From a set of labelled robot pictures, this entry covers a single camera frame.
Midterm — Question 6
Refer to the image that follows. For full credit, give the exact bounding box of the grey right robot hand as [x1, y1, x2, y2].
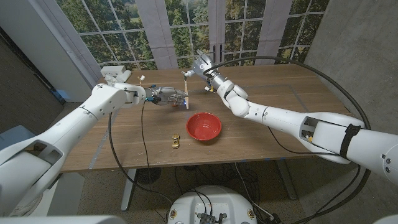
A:
[191, 49, 220, 83]

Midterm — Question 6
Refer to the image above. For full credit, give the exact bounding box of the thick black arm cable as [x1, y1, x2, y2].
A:
[203, 55, 372, 224]
[107, 111, 174, 205]

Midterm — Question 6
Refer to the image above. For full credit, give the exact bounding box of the thin black right camera cable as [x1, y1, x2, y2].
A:
[266, 126, 340, 156]

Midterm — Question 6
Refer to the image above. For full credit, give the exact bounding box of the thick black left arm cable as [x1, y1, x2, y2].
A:
[107, 111, 174, 205]

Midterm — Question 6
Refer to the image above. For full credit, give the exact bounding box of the crumpled white tissue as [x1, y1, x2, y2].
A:
[104, 70, 133, 86]

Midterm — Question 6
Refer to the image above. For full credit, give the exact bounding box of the grey-blue chair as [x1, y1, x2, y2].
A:
[0, 125, 32, 150]

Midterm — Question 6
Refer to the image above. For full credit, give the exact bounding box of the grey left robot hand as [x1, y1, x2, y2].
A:
[145, 86, 189, 108]

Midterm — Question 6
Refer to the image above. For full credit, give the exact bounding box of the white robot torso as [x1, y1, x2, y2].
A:
[167, 185, 257, 224]

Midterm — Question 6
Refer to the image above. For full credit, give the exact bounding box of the grey table leg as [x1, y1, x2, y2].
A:
[275, 159, 299, 200]
[120, 169, 137, 212]

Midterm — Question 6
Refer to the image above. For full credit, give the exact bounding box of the black round floor fan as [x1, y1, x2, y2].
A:
[136, 167, 162, 186]

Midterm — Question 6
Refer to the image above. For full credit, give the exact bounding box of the red bowl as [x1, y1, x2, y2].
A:
[185, 112, 223, 141]

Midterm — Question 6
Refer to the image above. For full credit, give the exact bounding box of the thin black left camera cable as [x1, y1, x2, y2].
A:
[140, 100, 167, 223]

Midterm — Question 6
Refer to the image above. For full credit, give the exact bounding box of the printed window backdrop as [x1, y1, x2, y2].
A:
[37, 0, 330, 71]

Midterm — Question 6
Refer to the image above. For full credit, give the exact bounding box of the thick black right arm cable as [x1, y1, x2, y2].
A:
[203, 55, 372, 224]

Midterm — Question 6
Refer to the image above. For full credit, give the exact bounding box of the thin black camera cable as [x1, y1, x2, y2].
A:
[266, 126, 340, 156]
[140, 100, 167, 223]

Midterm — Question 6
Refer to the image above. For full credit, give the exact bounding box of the white power strip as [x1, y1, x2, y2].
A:
[100, 65, 127, 78]

